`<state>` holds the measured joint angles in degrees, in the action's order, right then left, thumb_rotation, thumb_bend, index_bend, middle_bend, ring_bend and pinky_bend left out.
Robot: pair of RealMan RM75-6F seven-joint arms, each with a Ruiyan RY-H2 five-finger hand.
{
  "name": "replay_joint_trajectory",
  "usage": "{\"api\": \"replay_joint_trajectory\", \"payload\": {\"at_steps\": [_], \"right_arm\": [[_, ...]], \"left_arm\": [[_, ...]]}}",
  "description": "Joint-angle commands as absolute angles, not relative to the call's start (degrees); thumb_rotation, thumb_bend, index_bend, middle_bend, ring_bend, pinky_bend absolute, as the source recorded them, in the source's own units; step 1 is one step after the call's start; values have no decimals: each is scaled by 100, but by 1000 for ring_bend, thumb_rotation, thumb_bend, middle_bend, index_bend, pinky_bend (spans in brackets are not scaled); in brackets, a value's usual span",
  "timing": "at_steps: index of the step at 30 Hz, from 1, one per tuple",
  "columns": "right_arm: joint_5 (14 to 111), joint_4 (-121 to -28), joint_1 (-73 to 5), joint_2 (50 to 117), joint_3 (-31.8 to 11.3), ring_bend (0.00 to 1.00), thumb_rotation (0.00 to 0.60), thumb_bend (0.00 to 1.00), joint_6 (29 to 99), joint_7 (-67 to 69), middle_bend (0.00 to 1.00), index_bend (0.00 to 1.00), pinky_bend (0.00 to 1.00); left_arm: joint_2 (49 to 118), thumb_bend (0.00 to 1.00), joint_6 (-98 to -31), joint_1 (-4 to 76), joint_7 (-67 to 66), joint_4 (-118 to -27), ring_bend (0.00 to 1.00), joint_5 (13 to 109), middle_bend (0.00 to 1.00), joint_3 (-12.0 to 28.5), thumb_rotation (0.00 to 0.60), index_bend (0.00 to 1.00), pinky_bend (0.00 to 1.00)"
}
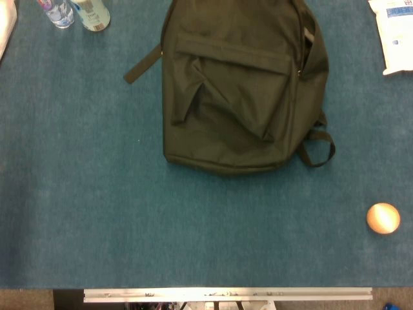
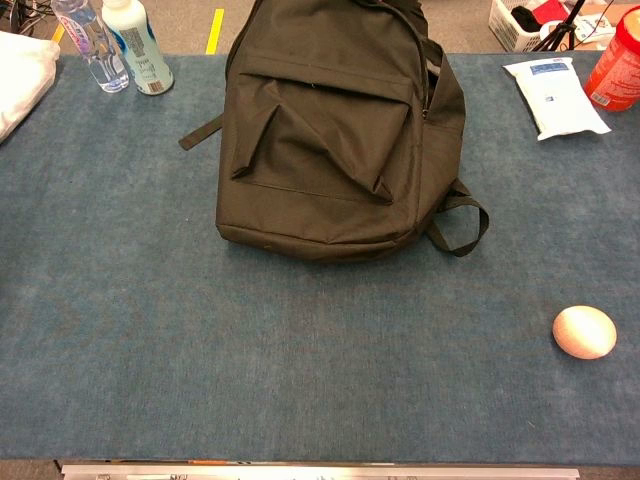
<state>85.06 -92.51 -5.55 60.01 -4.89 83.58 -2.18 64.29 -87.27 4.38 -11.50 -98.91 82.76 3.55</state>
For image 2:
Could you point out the black fabric backpack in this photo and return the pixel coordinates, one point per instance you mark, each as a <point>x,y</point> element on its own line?
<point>325,150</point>

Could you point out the blue felt table mat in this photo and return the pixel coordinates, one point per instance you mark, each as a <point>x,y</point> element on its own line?
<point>250,350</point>

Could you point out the yellow floor tape strip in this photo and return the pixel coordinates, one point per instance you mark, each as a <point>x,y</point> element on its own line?
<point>215,32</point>

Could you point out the white bottle with barcode label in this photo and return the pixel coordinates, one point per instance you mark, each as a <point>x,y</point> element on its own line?
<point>145,55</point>

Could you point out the white wet wipes pack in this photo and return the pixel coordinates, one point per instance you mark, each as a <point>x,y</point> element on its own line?
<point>555,100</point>

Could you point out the orange round fruit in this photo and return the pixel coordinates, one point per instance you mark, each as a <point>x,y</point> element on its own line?
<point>584,332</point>

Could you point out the clear plastic water bottle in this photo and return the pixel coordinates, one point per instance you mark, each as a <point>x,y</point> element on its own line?
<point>102,60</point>

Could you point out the white plastic basket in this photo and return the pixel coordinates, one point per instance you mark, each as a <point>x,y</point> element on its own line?
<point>505,25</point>

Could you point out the black tripod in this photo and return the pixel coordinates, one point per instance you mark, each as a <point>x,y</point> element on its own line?
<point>565,24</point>

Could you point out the white folded cloth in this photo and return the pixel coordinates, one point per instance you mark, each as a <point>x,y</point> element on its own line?
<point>20,80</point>

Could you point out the red plastic canister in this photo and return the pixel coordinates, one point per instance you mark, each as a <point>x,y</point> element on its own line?
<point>617,65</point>

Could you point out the aluminium frame rail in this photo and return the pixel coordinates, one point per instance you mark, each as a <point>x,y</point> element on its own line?
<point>320,472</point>

